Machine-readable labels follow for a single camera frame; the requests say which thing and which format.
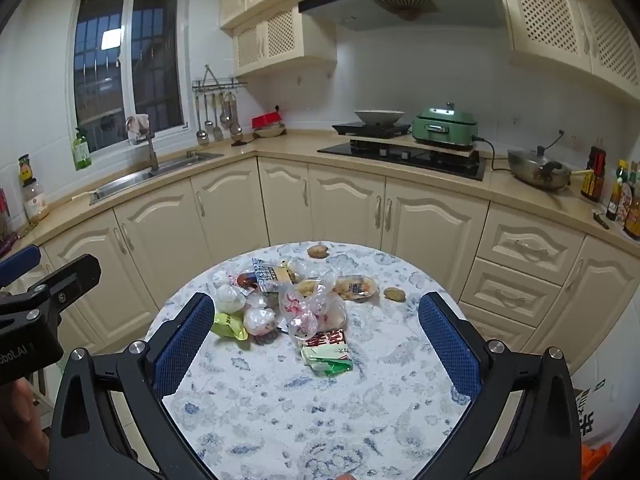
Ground green yellow wrapper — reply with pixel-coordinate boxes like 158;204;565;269
210;312;248;341

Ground white round ball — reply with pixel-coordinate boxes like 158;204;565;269
214;284;246;314

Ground pink white ball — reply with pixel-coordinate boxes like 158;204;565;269
243;308;278;336

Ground brown bun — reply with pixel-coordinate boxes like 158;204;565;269
307;244;329;259
383;287;407;302

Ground blue brown snack wrapper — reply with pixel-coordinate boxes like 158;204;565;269
252;258;287;294

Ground long clear snack package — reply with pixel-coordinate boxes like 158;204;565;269
295;275;378;301

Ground red white green wrapper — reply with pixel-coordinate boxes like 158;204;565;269
300;328;352;376

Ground clear plastic bag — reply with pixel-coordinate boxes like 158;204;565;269
278;271;347;342

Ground lower kitchen cabinets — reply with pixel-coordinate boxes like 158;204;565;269
23;157;639;370

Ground person's left hand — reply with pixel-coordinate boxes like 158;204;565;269
1;378;50;470

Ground jar with yellow lid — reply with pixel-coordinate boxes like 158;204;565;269
18;154;49;224

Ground round table with floral cloth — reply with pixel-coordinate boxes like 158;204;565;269
164;243;470;479

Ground steel sink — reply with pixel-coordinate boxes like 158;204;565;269
89;152;221;205

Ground green dish soap bottle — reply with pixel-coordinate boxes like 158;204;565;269
72;127;92;170

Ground white rice bag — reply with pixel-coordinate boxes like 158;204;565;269
575;378;622;448

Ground orange plastic bag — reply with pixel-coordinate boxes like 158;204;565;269
580;442;612;480

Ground black gas stove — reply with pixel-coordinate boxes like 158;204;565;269
319;140;486;181

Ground steel wok pan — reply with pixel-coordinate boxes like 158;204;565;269
508;145;572;192

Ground condiment bottles group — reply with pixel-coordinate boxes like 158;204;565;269
605;159;638;228

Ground green electric cooker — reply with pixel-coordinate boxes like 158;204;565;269
411;102;477;151

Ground hanging utensil rack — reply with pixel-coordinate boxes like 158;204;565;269
191;64;246;146

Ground red lidded bowl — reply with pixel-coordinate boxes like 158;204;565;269
252;105;286;139

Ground white bowl on induction plate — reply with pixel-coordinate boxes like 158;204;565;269
332;110;410;139

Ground window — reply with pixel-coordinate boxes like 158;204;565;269
72;0;188;154

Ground upper left cabinets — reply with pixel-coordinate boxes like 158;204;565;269
219;0;336;77

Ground upper right cabinets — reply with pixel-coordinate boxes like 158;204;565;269
502;0;639;103

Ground range hood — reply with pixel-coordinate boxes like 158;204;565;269
298;0;504;32

